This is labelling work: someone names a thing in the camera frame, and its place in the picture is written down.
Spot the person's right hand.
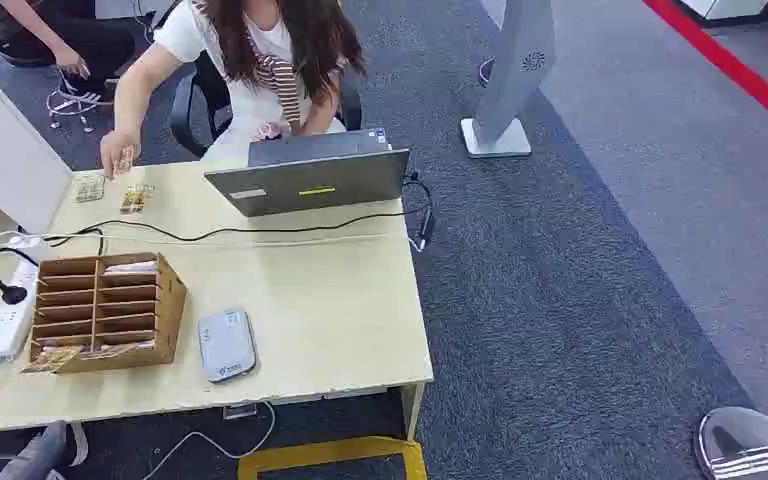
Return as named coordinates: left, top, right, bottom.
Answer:
left=99, top=128, right=138, bottom=179

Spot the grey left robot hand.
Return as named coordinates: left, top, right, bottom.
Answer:
left=0, top=419, right=71, bottom=480

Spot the black office chair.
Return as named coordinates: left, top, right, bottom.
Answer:
left=169, top=51, right=364, bottom=160

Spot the white box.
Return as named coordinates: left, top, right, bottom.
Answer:
left=0, top=84, right=75, bottom=235

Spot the white card stack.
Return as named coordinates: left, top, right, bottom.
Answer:
left=102, top=260, right=159, bottom=275

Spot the crouching person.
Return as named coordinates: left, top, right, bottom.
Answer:
left=0, top=0, right=138, bottom=109

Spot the wooden card box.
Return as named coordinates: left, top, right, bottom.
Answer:
left=22, top=250, right=189, bottom=376

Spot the white power strip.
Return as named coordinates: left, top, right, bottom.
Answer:
left=0, top=256, right=41, bottom=363

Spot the seated person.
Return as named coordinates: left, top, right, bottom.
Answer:
left=100, top=0, right=367, bottom=180

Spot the black plug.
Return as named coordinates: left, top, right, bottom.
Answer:
left=0, top=274, right=30, bottom=307

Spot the grey laptop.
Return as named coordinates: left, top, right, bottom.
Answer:
left=203, top=127, right=412, bottom=219

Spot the grey card reader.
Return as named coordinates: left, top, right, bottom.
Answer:
left=196, top=307, right=259, bottom=385

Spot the white floor stand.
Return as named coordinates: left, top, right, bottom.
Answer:
left=459, top=0, right=558, bottom=160

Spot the red floor tape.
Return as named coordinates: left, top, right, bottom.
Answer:
left=641, top=0, right=768, bottom=142

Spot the dark-edged furniture base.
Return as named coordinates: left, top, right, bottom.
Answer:
left=674, top=0, right=768, bottom=29

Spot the thin white cable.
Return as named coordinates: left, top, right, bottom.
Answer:
left=0, top=229, right=395, bottom=250

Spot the black power cable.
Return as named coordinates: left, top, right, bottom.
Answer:
left=0, top=173, right=436, bottom=258

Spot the white hanging cable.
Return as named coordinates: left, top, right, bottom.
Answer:
left=141, top=400, right=278, bottom=480

